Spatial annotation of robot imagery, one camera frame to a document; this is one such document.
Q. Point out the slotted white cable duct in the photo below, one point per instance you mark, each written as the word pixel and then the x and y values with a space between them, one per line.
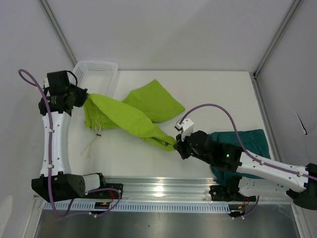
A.
pixel 124 206

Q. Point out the teal green shorts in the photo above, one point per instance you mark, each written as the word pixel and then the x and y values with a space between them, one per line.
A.
pixel 253 140

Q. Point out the left aluminium frame post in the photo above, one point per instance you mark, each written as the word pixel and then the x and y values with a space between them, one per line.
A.
pixel 47 10

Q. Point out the lime green shorts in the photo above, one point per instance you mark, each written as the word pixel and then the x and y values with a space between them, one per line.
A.
pixel 138 114

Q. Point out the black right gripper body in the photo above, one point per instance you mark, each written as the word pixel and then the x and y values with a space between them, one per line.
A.
pixel 186 151

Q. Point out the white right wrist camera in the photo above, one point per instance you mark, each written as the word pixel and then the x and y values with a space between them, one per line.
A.
pixel 185 128

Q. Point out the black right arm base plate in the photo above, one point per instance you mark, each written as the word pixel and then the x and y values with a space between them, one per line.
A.
pixel 224 194

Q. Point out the aluminium frame post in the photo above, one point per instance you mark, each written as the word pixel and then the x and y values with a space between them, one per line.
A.
pixel 47 10
pixel 286 22

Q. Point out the white plastic basket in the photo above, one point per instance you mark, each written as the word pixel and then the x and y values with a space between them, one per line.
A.
pixel 99 77

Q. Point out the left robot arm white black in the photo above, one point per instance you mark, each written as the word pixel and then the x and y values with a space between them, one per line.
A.
pixel 56 181

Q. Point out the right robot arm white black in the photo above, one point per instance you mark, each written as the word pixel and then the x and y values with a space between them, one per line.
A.
pixel 254 175

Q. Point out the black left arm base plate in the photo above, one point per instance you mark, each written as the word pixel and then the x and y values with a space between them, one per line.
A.
pixel 111 191

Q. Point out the aluminium mounting rail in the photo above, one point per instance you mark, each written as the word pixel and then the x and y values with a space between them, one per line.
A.
pixel 193 190

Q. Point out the right aluminium frame post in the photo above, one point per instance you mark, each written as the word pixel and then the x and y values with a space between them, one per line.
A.
pixel 286 22

